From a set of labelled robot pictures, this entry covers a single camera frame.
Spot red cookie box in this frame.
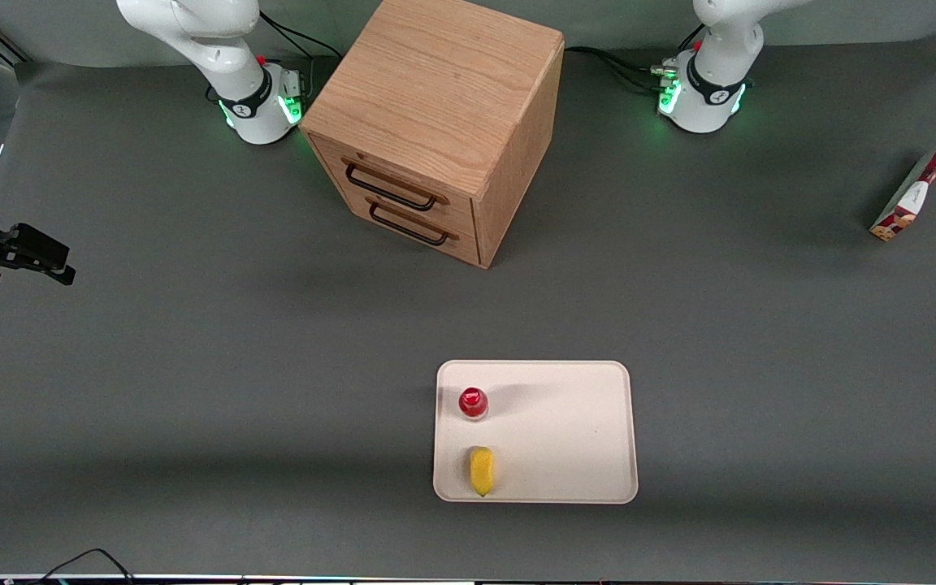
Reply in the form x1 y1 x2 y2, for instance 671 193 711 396
869 138 936 243

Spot beige plastic tray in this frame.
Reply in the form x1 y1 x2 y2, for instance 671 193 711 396
433 360 639 505

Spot wooden drawer front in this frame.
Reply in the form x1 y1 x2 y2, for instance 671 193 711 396
308 132 480 241
335 187 483 270

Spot wooden drawer cabinet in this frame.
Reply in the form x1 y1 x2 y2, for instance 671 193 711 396
299 0 566 270

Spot red capped small bottle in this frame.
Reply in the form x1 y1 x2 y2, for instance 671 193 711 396
458 387 490 422

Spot yellow toy lemon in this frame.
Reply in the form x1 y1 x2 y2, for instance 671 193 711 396
469 446 496 498

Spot black loose cable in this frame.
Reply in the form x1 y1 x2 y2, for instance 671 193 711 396
29 548 137 585

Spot black right arm base cables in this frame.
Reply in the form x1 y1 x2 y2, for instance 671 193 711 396
206 10 344 105

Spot black arm base cables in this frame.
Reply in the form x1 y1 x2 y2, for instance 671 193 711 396
206 10 344 105
563 23 709 92

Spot black metal drawer handle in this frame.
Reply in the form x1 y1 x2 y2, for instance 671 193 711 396
343 158 450 213
367 197 460 248

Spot black left arm base cables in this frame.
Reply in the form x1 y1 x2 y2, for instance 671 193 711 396
563 23 709 92

